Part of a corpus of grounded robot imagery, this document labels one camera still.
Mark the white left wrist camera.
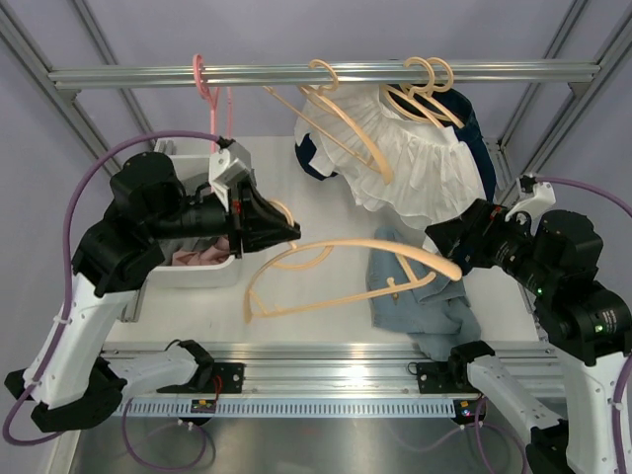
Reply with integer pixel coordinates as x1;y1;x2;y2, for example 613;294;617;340
208;139;252;211

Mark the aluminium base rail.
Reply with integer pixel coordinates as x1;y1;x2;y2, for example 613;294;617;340
98;343;567;396

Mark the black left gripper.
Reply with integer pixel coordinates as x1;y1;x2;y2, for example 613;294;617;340
148;172;303;257

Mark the aluminium frame strut right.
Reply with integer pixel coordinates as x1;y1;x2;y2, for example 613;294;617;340
496;1;631;203

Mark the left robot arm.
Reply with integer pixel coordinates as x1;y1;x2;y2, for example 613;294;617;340
5;152;301;440

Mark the dark navy skirt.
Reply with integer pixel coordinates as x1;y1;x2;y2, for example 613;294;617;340
294;89;497;200

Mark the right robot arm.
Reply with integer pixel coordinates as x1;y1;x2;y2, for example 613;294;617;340
427;199;631;473

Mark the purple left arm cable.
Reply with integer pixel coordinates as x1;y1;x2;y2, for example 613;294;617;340
1;129;223;443

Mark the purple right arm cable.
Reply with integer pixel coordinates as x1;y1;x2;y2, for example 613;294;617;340
535;176;632;411

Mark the aluminium frame strut left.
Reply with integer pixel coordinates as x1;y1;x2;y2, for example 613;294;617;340
0;0;164;184

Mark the pink plastic hanger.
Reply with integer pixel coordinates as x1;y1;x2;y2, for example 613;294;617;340
192;54;234;138

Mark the white pleated skirt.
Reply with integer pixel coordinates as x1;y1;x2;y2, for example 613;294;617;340
294;85;486;230

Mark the pink ruffled skirt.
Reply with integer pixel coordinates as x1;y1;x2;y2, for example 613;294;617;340
171;236;230;267

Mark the light blue denim skirt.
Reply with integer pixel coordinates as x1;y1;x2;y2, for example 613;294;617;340
365;226;482;361

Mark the aluminium hanging rail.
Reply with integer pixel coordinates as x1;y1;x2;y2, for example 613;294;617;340
59;59;601;89

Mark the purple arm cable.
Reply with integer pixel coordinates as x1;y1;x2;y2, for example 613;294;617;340
1;129;223;443
535;176;632;411

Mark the white slotted cable duct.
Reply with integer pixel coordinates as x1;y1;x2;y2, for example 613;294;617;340
116;397;455;419

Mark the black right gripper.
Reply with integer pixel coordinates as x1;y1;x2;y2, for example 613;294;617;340
426;197;557;295

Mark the white plastic basket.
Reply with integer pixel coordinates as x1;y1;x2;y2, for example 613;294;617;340
146;154;242;289

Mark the aluminium frame strut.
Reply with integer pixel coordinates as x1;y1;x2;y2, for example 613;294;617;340
496;1;631;203
0;0;164;184

